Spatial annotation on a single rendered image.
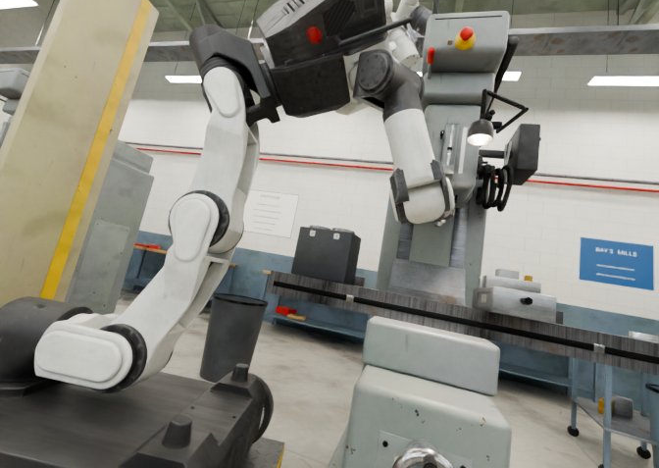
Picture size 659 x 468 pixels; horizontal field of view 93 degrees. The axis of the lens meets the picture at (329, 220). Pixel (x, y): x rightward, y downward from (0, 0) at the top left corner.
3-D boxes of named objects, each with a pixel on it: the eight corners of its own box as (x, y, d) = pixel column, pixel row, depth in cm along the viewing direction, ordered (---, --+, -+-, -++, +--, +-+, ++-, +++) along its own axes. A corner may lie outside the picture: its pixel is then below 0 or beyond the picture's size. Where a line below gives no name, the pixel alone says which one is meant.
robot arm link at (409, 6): (423, 8, 121) (400, -8, 122) (411, 34, 130) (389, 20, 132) (436, -1, 126) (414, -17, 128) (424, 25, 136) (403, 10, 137)
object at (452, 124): (453, 174, 102) (460, 116, 106) (440, 173, 103) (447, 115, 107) (451, 178, 106) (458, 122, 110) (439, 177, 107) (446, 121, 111)
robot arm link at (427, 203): (435, 208, 86) (451, 227, 68) (398, 216, 88) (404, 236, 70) (429, 171, 84) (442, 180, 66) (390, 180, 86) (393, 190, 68)
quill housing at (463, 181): (478, 188, 103) (486, 102, 109) (413, 182, 109) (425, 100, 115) (467, 204, 121) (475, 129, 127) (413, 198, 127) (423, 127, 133)
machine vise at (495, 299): (555, 324, 80) (558, 281, 82) (491, 312, 84) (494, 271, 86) (517, 316, 113) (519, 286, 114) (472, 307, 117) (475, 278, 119)
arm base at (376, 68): (374, 108, 67) (398, 52, 63) (336, 90, 74) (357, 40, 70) (409, 125, 77) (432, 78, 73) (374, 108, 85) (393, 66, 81)
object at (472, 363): (499, 398, 76) (503, 347, 78) (359, 362, 85) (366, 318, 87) (465, 358, 123) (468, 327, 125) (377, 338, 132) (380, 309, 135)
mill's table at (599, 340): (720, 389, 76) (719, 354, 78) (266, 292, 110) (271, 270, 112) (650, 368, 98) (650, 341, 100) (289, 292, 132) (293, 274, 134)
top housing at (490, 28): (508, 49, 98) (512, 5, 101) (422, 51, 105) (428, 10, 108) (477, 126, 142) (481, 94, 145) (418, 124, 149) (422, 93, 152)
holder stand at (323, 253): (343, 284, 110) (353, 229, 114) (289, 273, 119) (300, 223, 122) (353, 285, 121) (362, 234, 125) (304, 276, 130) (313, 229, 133)
